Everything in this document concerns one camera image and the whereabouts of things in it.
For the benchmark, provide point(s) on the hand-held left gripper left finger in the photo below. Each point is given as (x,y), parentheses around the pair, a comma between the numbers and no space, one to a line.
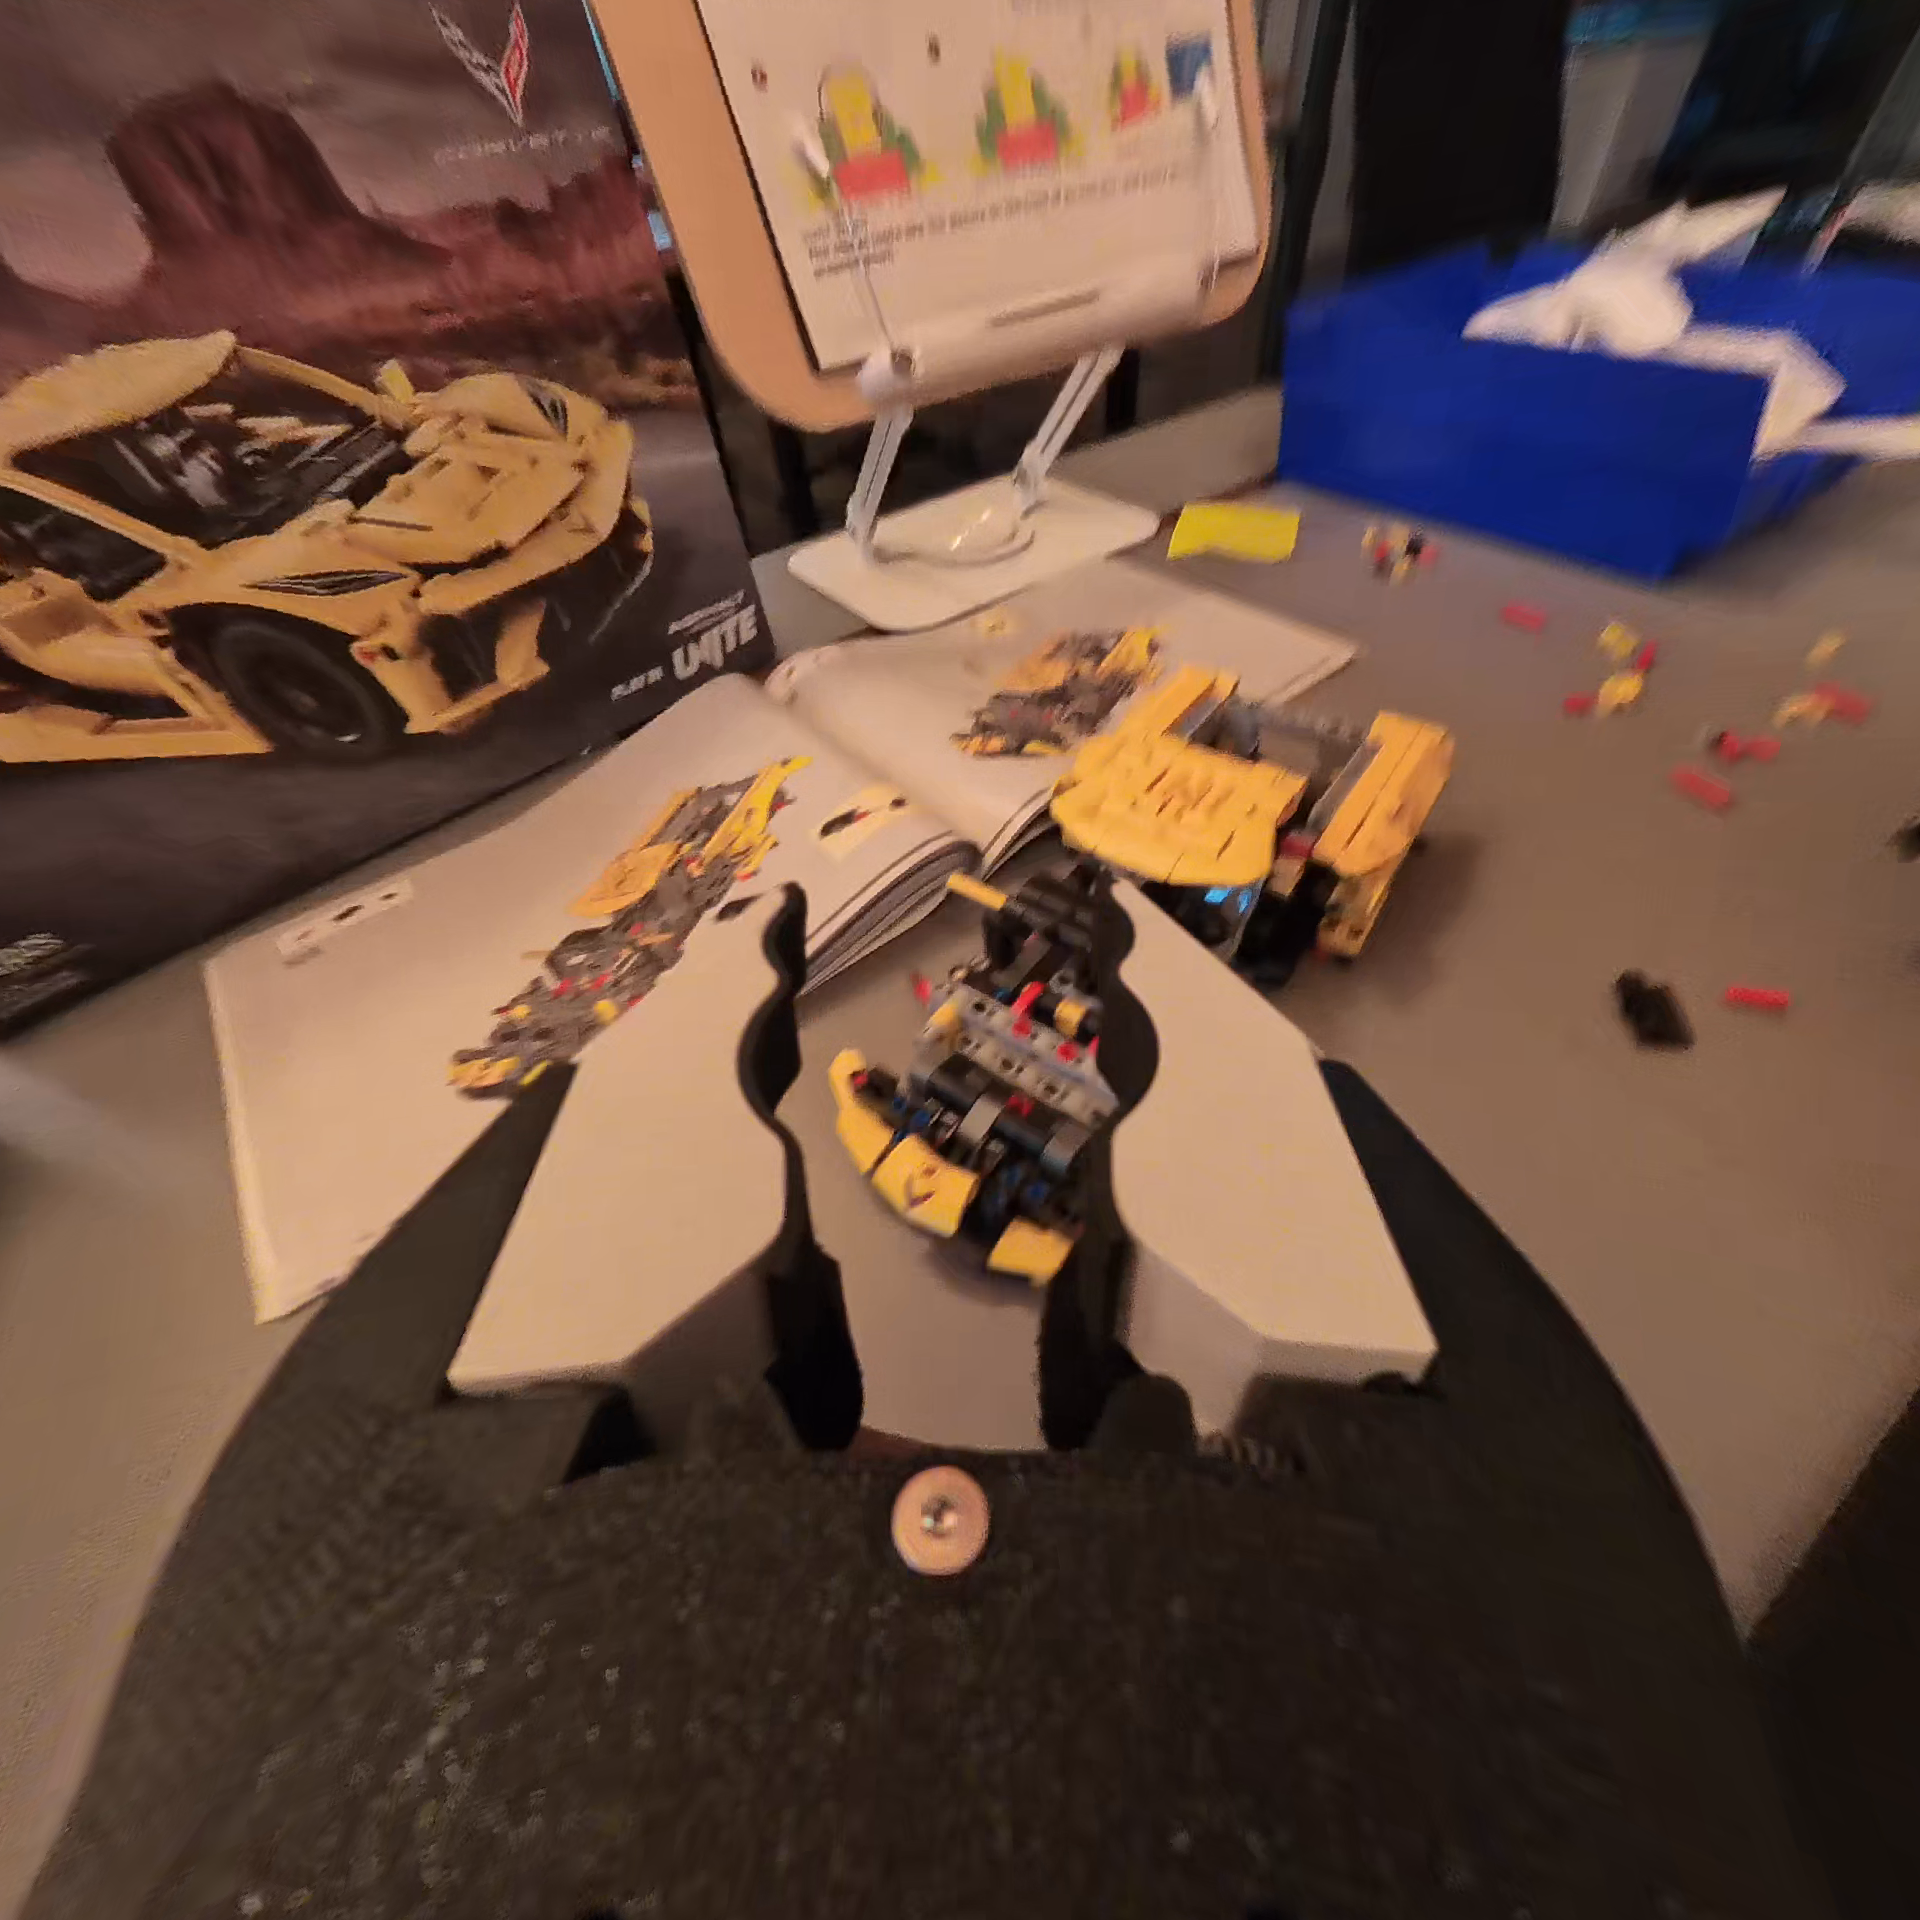
(628,1201)

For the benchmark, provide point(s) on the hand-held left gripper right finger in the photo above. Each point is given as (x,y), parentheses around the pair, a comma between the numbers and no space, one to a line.
(1260,1201)

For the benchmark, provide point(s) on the yellow toy brick car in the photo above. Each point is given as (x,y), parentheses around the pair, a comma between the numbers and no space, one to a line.
(1171,779)

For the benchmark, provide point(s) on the grey desk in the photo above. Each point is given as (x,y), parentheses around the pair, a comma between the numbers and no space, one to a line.
(1574,1201)

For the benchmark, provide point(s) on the open instruction booklet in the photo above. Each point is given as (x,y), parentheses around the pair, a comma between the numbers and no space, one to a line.
(376,1050)

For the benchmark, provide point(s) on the scattered small brick pieces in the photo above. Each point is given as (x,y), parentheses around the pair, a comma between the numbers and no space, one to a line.
(1700,786)

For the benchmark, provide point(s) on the yellow paper note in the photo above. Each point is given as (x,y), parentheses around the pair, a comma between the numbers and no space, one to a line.
(1229,532)

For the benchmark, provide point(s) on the blue storage bin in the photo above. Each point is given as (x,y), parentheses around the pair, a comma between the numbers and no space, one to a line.
(1499,435)

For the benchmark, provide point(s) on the toy car set box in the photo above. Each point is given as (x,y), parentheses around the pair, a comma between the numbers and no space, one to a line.
(299,300)

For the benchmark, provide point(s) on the crumpled white paper bags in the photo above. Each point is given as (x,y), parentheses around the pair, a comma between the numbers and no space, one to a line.
(1620,293)

